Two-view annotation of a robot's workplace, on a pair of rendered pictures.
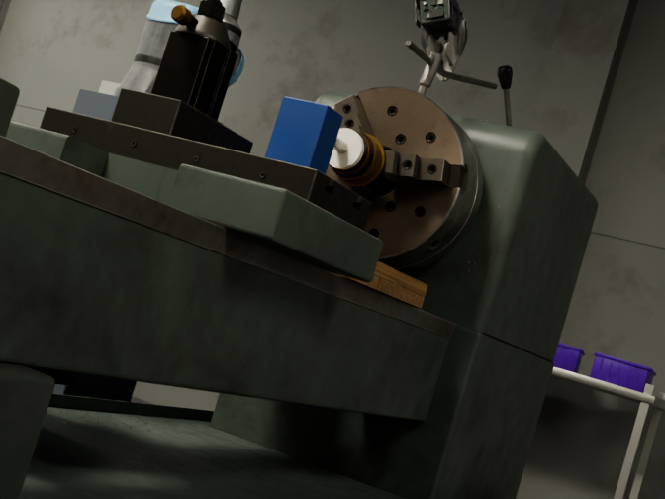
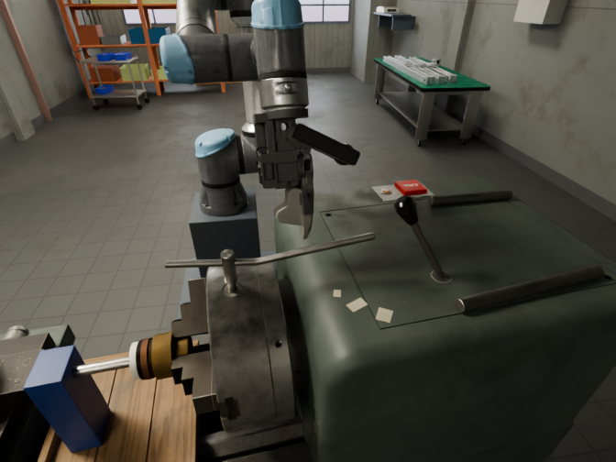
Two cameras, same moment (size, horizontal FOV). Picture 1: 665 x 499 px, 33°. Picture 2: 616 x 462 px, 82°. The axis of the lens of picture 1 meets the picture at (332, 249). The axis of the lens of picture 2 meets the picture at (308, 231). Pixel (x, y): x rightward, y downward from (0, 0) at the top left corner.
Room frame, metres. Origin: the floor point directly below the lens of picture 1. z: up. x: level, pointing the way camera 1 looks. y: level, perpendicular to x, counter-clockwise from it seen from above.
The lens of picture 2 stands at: (1.79, -0.51, 1.66)
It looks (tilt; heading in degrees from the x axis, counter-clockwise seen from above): 34 degrees down; 51
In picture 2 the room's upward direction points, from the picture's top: straight up
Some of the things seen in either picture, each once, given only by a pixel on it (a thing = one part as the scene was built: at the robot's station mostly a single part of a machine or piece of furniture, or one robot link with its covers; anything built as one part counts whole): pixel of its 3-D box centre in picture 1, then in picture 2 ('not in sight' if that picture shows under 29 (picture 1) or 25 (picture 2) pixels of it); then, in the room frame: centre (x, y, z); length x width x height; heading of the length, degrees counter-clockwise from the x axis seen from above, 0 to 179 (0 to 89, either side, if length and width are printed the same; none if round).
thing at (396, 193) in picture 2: not in sight; (401, 201); (2.47, -0.04, 1.23); 0.13 x 0.08 x 0.06; 154
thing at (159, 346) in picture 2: (355, 157); (166, 355); (1.86, 0.01, 1.08); 0.09 x 0.09 x 0.09; 64
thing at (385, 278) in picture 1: (290, 253); (126, 423); (1.75, 0.06, 0.89); 0.36 x 0.30 x 0.04; 64
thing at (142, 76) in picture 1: (155, 88); (222, 190); (2.22, 0.43, 1.15); 0.15 x 0.15 x 0.10
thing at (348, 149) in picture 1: (330, 139); (105, 366); (1.76, 0.06, 1.08); 0.13 x 0.07 x 0.07; 154
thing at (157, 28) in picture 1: (174, 35); (219, 154); (2.22, 0.43, 1.27); 0.13 x 0.12 x 0.14; 153
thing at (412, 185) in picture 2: not in sight; (410, 188); (2.49, -0.05, 1.26); 0.06 x 0.06 x 0.02; 64
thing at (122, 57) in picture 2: not in sight; (113, 80); (3.31, 6.54, 0.44); 0.92 x 0.53 x 0.88; 150
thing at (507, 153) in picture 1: (442, 231); (418, 306); (2.36, -0.21, 1.06); 0.59 x 0.48 x 0.39; 154
